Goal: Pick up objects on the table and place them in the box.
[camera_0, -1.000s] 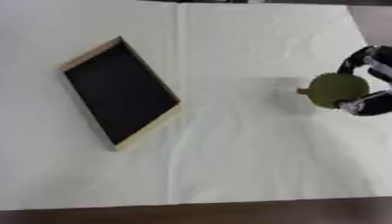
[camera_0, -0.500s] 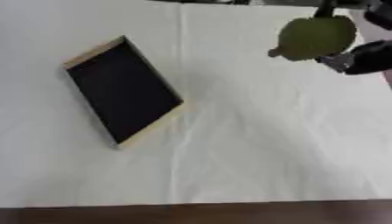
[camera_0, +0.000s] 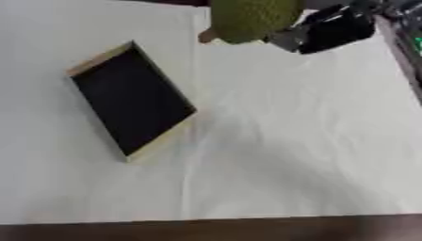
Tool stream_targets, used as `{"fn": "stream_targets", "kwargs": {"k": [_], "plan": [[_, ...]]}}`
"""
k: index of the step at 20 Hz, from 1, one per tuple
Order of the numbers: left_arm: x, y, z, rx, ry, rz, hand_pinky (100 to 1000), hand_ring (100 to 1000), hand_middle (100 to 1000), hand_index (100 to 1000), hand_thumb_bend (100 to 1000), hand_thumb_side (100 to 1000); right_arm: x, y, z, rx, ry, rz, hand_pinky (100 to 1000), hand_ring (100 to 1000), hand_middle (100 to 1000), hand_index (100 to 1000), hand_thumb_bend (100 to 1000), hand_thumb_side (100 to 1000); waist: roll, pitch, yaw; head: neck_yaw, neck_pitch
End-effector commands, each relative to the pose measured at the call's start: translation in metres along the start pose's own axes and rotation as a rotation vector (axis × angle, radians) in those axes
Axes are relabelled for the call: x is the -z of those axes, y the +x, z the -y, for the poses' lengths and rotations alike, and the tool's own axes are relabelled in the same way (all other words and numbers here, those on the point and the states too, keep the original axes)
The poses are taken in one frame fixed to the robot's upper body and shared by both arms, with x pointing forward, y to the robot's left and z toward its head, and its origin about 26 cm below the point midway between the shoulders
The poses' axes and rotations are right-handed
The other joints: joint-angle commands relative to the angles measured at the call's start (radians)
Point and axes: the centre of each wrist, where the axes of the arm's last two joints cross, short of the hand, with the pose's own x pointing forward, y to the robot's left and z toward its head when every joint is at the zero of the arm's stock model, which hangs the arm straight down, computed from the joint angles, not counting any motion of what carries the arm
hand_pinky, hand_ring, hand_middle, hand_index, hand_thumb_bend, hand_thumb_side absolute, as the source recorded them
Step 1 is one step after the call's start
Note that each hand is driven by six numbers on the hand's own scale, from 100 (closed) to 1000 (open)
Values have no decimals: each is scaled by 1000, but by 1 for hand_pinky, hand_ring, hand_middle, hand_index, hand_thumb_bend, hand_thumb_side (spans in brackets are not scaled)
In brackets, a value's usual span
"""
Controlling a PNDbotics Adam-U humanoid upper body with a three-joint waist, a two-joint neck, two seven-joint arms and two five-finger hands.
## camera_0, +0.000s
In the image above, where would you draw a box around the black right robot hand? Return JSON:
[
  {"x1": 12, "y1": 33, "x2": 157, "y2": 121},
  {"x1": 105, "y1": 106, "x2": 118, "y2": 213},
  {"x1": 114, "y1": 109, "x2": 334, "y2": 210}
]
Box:
[{"x1": 267, "y1": 3, "x2": 380, "y2": 56}]

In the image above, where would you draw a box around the green fuzzy soft toy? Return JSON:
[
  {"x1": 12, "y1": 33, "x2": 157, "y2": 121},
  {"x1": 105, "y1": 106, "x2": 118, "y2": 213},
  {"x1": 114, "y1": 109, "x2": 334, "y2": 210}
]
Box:
[{"x1": 196, "y1": 0, "x2": 307, "y2": 45}]

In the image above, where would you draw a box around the tan cardboard box black inside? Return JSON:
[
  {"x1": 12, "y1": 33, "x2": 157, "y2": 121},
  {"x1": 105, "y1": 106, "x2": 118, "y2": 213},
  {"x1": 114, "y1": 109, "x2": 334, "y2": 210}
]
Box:
[{"x1": 64, "y1": 40, "x2": 200, "y2": 164}]

